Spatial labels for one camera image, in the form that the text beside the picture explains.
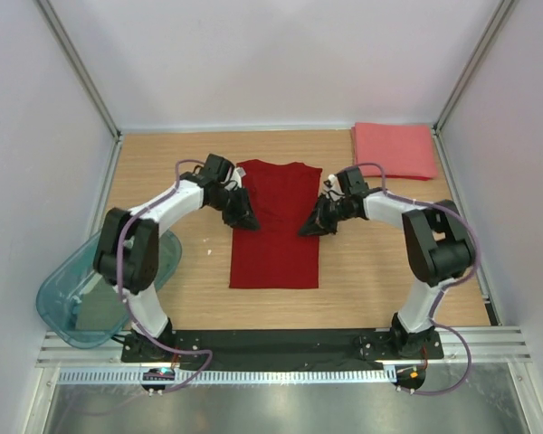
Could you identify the aluminium frame rail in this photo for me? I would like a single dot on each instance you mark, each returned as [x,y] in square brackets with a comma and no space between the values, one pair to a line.
[73,57]
[489,35]

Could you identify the folded pink t shirt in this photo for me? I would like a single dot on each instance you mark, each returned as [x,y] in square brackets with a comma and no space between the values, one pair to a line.
[403,151]

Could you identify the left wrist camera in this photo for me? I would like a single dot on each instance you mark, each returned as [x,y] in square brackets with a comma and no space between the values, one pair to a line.
[238,175]

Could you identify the dark red t shirt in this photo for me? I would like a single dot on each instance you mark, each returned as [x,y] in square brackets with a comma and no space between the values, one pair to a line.
[276,256]

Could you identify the slotted cable duct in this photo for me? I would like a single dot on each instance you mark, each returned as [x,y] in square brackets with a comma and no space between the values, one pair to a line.
[162,376]

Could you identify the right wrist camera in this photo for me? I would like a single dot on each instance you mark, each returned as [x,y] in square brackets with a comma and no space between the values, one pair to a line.
[331,183]

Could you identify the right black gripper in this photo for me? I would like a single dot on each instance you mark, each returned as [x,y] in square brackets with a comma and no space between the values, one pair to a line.
[319,222]

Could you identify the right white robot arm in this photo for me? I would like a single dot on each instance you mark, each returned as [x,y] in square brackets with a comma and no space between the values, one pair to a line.
[439,246]

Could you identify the right aluminium frame rail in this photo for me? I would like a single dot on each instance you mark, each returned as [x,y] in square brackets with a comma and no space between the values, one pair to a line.
[489,35]

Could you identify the teal plastic bin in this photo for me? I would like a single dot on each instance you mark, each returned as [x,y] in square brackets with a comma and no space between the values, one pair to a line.
[77,303]

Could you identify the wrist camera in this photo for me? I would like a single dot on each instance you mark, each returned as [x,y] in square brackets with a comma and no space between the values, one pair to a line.
[238,175]
[331,183]

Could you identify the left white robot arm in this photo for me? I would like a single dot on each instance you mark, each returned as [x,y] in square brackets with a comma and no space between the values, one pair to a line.
[127,254]

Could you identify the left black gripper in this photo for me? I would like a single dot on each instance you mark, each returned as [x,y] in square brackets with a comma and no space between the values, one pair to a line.
[243,216]

